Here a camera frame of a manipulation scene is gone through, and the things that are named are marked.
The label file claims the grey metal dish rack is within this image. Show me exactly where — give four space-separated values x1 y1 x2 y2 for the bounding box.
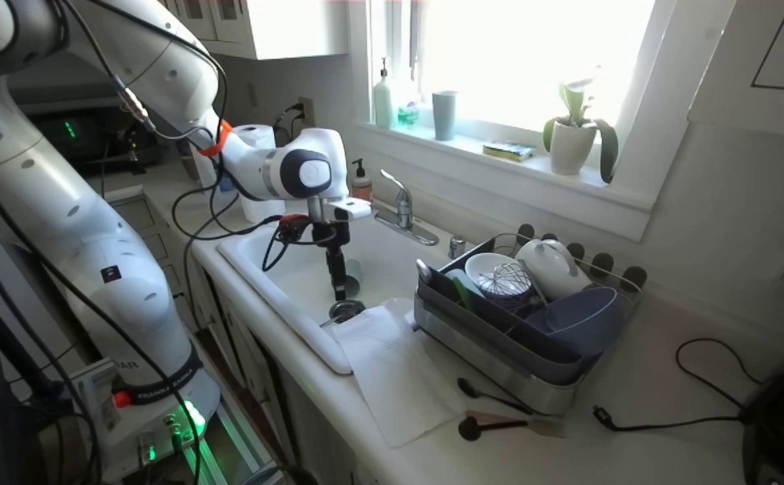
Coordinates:
413 235 653 417

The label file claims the thin black power cord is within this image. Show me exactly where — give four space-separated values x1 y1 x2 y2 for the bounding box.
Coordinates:
591 334 767 437

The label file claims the black box with green light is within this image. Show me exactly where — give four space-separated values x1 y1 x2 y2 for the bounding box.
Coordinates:
26 106 154 176

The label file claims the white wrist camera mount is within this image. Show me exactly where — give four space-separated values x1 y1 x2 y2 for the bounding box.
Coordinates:
329 196 374 222

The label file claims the black kitchen utensil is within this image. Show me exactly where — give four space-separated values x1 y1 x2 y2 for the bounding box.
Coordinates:
455 375 503 405

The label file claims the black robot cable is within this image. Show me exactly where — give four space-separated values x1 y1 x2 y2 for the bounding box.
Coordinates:
48 0 317 485

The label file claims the teal tumbler standing upright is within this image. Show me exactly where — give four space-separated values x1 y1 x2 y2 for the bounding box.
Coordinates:
430 90 459 144

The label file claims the green orchid plant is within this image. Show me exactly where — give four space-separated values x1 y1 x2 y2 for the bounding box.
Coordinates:
541 79 623 189

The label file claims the white ceramic pitcher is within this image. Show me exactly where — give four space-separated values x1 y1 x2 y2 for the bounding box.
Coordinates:
511 237 596 301

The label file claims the blue bowl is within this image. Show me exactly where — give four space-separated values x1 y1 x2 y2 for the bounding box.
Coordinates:
523 282 627 363

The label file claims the small teal glass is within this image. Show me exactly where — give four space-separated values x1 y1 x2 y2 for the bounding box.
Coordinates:
394 101 424 130

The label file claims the bright kitchen window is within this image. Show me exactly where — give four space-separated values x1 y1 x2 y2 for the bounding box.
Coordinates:
348 0 681 215

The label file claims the wall power outlet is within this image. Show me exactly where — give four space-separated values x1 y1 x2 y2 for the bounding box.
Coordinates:
293 94 317 130

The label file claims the chrome sink faucet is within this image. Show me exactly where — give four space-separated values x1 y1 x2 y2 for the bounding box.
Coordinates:
366 168 441 250

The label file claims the pale green pump bottle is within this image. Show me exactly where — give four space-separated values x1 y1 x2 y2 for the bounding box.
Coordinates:
371 57 397 132

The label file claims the black ladle spoon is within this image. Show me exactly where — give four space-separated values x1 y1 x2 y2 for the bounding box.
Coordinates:
455 412 530 445

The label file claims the white plant pot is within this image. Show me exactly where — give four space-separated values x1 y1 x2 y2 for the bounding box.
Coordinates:
548 119 600 177

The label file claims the white kitchen sink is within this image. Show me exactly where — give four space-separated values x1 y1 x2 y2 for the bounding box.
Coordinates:
216 203 453 381

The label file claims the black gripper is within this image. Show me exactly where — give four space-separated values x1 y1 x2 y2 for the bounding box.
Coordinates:
311 215 355 304

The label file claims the yellow green sponge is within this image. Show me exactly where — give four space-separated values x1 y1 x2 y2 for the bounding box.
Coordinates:
479 140 538 165

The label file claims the white base cabinet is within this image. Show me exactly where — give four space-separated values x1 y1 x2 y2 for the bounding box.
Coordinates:
187 264 385 485

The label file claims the orange hand soap bottle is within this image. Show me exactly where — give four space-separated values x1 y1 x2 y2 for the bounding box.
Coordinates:
348 157 378 203

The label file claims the robot base stand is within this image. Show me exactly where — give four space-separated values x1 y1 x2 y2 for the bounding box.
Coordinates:
56 359 273 485

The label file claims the metal sink drain strainer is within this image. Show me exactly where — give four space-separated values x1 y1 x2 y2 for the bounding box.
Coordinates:
327 297 368 328

